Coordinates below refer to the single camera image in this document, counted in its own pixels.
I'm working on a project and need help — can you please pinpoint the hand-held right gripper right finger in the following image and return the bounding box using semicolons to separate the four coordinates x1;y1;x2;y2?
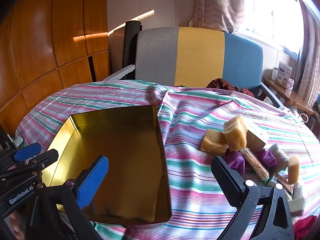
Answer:
211;156;294;240

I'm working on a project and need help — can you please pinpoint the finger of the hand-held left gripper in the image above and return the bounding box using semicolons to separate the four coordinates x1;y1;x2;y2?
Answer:
0;142;42;167
0;149;59;183

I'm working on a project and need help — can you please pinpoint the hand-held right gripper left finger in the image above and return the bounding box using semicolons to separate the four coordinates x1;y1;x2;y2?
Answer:
26;156;109;240

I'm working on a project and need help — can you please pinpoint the purple snack packet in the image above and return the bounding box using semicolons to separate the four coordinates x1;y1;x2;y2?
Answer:
257;149;278;167
225;151;248;174

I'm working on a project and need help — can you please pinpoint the long clear snack tube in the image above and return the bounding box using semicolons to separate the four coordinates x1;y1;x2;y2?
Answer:
272;172;295;196
241;148;271;181

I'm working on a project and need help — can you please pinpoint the gold tin box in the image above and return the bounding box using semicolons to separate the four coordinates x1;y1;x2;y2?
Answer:
41;105;173;227

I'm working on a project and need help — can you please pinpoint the large sponge cake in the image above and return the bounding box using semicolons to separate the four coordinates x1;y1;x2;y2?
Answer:
223;115;248;152

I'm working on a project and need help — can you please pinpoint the beige printed carton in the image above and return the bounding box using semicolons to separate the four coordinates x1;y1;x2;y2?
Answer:
244;119;267;152

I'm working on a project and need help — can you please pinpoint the black pole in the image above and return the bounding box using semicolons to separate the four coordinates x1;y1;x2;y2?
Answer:
0;126;14;152

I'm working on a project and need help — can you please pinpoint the striped tablecloth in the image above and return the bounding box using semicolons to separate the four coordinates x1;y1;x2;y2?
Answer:
15;80;320;240

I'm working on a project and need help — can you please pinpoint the dark red cloth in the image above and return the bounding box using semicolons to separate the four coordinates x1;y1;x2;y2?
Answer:
206;78;254;97

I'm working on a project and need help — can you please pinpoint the wooden side table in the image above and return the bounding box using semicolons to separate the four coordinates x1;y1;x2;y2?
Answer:
262;76;315;114

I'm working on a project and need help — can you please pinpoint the wooden wardrobe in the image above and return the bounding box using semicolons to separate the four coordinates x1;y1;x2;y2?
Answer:
0;0;112;130

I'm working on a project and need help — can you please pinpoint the white foam board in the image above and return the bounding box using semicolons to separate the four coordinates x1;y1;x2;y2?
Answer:
105;64;136;81

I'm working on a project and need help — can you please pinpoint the white printed box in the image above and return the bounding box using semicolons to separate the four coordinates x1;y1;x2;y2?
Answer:
274;62;293;88

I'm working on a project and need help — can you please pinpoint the grey yellow blue chair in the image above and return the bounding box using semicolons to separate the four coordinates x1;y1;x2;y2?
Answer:
135;27;285;107

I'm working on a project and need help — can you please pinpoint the brown side curtain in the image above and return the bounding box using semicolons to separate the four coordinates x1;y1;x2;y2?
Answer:
296;2;320;112

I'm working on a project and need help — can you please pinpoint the window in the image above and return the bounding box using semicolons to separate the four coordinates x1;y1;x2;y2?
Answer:
235;0;307;53

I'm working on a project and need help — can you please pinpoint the patterned beige curtain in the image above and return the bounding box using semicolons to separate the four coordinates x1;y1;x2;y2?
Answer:
189;0;245;34

